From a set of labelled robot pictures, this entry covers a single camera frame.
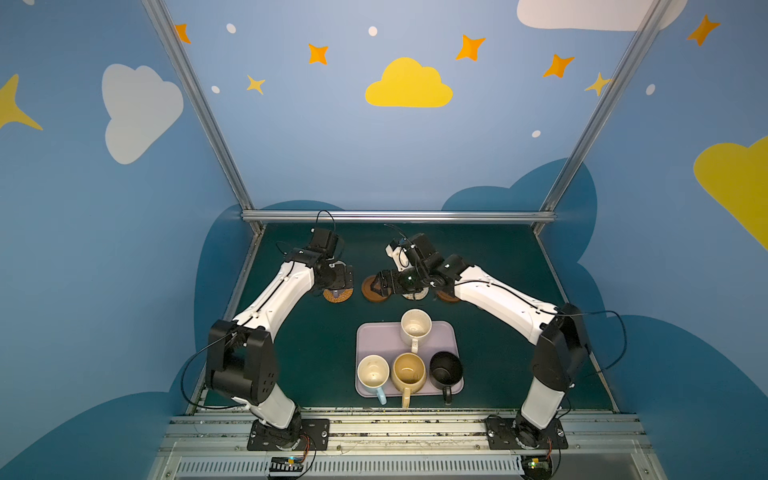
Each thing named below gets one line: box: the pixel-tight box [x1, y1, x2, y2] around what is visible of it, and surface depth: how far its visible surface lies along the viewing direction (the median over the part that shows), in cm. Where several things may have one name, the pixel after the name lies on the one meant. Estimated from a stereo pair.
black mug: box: [429, 351, 463, 405], surface depth 80 cm
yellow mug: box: [391, 352, 427, 409], surface depth 79 cm
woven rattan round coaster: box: [323, 288, 354, 303], surface depth 103 cm
